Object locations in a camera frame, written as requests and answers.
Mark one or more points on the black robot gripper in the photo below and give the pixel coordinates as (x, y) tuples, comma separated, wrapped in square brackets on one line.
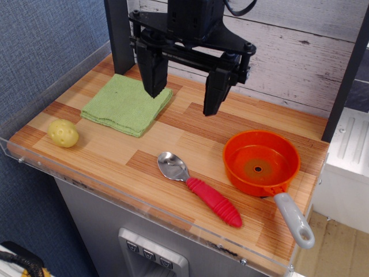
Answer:
[(193, 34)]

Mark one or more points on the green folded cloth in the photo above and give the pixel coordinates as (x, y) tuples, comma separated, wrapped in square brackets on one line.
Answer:
[(124, 105)]

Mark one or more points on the clear acrylic table guard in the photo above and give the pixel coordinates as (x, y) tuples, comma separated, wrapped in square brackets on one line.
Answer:
[(123, 169)]

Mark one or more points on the grey toy fridge cabinet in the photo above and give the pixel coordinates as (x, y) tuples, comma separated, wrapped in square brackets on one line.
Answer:
[(98, 221)]

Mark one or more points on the silver dispenser button panel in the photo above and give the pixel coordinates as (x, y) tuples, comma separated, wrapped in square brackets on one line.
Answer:
[(144, 257)]

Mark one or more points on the white toy sink unit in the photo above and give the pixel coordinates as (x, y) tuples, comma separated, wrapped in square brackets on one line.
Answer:
[(341, 193)]

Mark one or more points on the dark grey left post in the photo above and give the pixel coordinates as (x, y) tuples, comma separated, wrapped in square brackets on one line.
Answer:
[(118, 23)]

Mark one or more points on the dark grey post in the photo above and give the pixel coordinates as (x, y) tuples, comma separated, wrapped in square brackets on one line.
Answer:
[(118, 23), (347, 81)]

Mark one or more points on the metal spoon with red handle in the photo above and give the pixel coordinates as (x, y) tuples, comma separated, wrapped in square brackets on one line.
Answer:
[(173, 168)]

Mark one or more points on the orange toy pan grey handle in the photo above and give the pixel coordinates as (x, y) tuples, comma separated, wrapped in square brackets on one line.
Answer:
[(262, 163)]

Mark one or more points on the dark grey right post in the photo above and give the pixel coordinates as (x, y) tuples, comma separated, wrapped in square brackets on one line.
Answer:
[(347, 81)]

